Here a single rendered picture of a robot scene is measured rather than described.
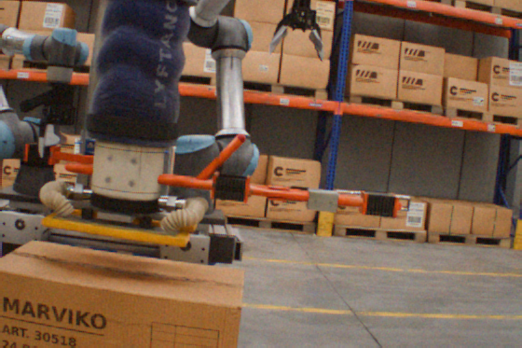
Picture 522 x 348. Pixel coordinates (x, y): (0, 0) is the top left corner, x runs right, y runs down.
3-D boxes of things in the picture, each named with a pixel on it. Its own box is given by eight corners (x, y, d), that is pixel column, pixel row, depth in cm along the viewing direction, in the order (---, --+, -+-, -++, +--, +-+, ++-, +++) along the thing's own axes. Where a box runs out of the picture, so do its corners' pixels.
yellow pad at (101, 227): (40, 226, 163) (42, 204, 163) (52, 220, 173) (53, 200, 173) (185, 247, 163) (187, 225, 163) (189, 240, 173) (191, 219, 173)
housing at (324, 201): (307, 210, 174) (309, 190, 173) (305, 206, 180) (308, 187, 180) (336, 213, 174) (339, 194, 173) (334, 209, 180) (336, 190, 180)
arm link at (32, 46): (45, 62, 216) (68, 63, 210) (18, 60, 206) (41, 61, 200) (48, 37, 215) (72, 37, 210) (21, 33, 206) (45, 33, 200)
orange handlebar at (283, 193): (21, 169, 174) (22, 154, 174) (54, 160, 204) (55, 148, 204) (403, 215, 174) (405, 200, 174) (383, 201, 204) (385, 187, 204)
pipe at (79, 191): (44, 209, 165) (46, 185, 164) (70, 198, 190) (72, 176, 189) (187, 230, 165) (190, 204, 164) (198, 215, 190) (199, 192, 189)
